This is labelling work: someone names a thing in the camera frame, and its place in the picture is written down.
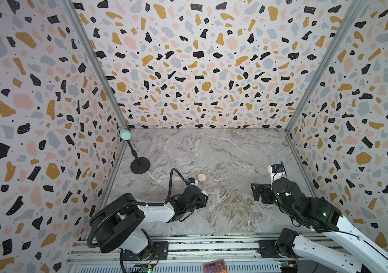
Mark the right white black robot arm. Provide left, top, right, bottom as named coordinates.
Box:
left=250, top=177, right=388, bottom=273

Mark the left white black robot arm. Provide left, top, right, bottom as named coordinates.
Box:
left=87, top=183, right=208, bottom=259

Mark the pink earbud charging case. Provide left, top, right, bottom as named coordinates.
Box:
left=197, top=174, right=207, bottom=182

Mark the microphone stand with green ball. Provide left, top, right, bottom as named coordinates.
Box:
left=120, top=129, right=151, bottom=175

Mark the pink circuit board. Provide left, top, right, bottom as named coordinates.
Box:
left=203, top=259, right=227, bottom=273

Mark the small electronics board with leds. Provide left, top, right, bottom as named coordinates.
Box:
left=138, top=264, right=155, bottom=273

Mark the right small electronics board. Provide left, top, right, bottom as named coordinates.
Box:
left=279, top=262, right=298, bottom=273

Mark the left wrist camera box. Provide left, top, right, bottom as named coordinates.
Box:
left=187, top=177, right=199, bottom=186

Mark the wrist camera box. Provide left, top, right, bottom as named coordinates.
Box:
left=268, top=162, right=287, bottom=183
left=187, top=177, right=199, bottom=186

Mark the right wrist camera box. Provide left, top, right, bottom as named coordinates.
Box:
left=268, top=162, right=287, bottom=183

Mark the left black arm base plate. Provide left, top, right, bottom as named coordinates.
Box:
left=122, top=241, right=169, bottom=262

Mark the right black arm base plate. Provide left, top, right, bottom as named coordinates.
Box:
left=257, top=240, right=296, bottom=258

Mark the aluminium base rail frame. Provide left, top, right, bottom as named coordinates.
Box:
left=63, top=233, right=328, bottom=273

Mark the black corrugated cable conduit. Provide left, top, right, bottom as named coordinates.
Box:
left=86, top=168, right=189, bottom=249

